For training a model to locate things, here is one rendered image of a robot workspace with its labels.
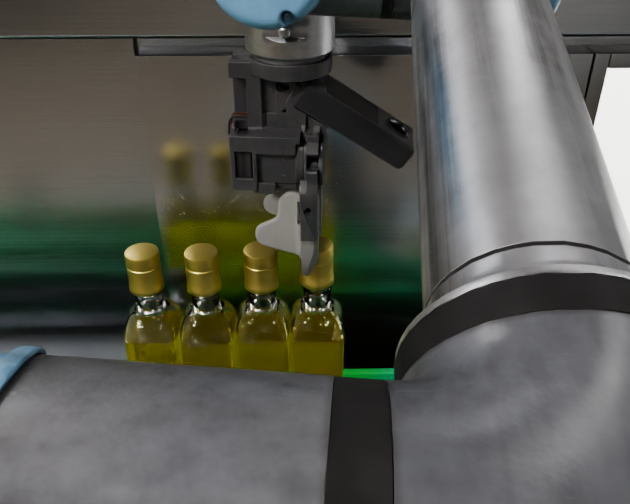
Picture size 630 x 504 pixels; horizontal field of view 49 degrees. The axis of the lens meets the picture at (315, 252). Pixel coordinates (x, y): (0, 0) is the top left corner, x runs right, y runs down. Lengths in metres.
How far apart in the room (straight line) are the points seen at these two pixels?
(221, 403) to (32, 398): 0.04
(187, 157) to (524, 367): 0.64
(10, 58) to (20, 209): 0.19
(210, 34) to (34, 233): 0.34
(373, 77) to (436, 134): 0.46
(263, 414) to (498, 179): 0.13
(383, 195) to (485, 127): 0.54
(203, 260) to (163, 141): 0.16
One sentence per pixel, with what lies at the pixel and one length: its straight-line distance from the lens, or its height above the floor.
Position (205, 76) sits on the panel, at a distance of 0.75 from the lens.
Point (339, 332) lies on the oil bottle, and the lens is 0.73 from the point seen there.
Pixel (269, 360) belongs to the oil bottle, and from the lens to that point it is 0.75.
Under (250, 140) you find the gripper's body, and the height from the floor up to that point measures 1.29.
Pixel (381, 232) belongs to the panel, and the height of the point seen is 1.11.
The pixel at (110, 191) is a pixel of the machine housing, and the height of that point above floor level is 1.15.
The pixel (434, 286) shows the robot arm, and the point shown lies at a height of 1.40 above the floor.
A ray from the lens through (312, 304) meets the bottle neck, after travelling 0.72.
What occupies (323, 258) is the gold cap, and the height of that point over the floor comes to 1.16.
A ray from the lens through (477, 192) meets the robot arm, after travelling 0.25.
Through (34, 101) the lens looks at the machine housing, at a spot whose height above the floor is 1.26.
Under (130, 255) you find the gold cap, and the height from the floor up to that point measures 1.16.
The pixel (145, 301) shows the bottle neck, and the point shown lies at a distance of 0.73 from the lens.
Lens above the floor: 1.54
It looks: 33 degrees down
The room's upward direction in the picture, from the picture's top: straight up
